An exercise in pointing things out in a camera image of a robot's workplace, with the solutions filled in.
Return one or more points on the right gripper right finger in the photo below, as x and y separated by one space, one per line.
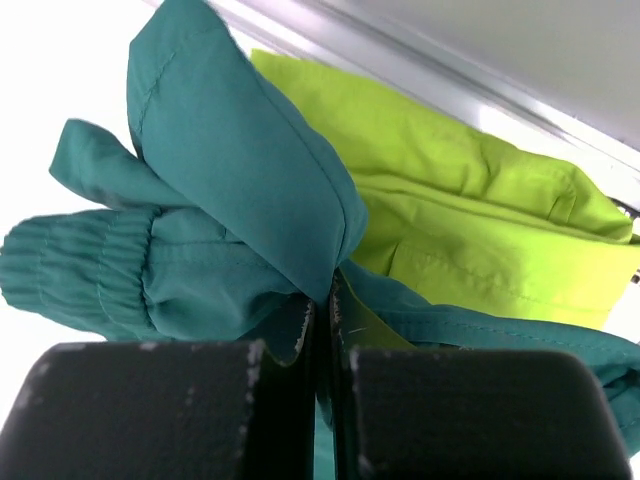
442 413

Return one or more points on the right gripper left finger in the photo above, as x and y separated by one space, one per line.
170 410

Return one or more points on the teal green shorts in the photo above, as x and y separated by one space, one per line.
218 213

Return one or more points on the lime green shorts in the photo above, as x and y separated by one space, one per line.
469 241

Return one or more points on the aluminium mounting rail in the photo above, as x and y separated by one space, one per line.
352 39

